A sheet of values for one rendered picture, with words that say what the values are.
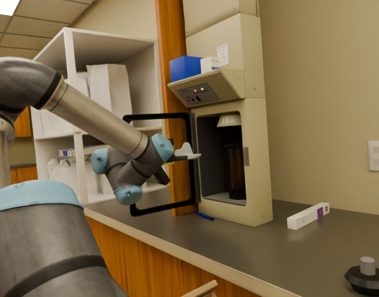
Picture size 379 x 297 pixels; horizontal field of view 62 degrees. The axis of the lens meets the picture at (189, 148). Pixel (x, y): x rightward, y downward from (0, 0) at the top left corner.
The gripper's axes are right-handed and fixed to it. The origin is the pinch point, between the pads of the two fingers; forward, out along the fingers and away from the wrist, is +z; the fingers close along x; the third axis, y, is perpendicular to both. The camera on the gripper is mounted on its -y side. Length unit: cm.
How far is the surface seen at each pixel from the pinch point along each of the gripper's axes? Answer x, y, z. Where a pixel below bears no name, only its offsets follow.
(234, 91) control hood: -14.2, 21.7, 11.4
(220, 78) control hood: -12.8, 26.4, 6.7
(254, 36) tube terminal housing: -15, 42, 24
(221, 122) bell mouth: 0.0, 11.5, 17.9
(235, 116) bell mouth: -5.4, 13.3, 20.2
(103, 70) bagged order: 113, 55, 19
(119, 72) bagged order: 125, 57, 37
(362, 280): -62, -24, -5
